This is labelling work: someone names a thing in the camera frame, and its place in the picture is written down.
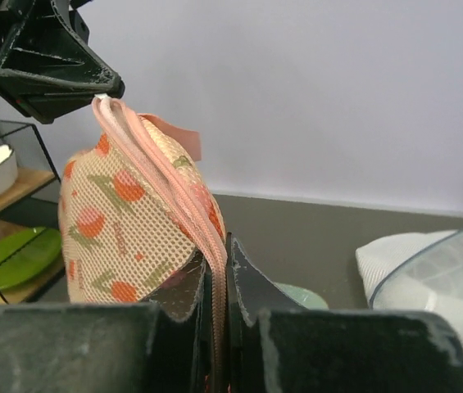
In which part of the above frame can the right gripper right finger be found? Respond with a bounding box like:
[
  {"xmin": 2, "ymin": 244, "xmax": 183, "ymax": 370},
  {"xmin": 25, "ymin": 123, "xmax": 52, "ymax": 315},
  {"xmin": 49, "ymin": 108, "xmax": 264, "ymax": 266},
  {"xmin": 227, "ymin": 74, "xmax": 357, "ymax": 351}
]
[{"xmin": 226, "ymin": 234, "xmax": 463, "ymax": 392}]

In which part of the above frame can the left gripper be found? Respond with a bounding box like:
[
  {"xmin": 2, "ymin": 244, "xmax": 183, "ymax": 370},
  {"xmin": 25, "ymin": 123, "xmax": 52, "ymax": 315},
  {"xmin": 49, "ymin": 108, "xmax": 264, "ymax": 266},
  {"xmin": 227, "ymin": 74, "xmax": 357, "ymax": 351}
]
[{"xmin": 0, "ymin": 1, "xmax": 125, "ymax": 123}]

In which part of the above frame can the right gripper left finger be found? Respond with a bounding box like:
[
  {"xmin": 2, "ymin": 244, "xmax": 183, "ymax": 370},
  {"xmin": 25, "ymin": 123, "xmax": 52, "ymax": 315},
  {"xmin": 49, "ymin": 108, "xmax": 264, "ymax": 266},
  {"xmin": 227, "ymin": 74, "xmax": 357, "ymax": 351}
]
[{"xmin": 0, "ymin": 252, "xmax": 210, "ymax": 392}]

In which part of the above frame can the floral mesh laundry bag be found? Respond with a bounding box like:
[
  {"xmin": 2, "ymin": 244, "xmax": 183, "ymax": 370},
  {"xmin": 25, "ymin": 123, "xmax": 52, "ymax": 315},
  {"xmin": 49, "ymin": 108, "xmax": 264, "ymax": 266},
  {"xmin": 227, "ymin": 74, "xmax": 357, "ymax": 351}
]
[{"xmin": 58, "ymin": 95, "xmax": 228, "ymax": 392}]

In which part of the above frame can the white round mesh laundry bag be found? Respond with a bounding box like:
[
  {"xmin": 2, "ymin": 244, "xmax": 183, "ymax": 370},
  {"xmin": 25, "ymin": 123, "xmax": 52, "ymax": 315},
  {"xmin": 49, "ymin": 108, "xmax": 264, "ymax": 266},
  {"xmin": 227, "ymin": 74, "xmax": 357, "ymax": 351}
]
[{"xmin": 355, "ymin": 229, "xmax": 463, "ymax": 345}]

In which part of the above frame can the light green rectangular plate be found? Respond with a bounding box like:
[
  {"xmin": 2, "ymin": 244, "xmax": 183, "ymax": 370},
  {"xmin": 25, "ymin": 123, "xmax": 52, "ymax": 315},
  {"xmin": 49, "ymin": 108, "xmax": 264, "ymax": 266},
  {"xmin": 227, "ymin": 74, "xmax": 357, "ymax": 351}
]
[{"xmin": 275, "ymin": 282, "xmax": 329, "ymax": 310}]

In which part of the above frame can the lime green plate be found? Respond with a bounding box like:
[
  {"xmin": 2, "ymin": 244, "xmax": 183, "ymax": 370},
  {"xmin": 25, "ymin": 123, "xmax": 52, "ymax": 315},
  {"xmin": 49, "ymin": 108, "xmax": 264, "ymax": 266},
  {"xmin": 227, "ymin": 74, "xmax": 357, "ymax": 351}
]
[{"xmin": 0, "ymin": 227, "xmax": 61, "ymax": 290}]

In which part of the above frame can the black wire wooden shelf rack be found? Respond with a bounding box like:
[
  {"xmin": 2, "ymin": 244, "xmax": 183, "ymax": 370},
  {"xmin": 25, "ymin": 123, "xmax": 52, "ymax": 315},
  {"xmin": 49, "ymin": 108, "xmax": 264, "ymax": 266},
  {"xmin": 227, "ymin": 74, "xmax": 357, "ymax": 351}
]
[{"xmin": 0, "ymin": 120, "xmax": 64, "ymax": 305}]

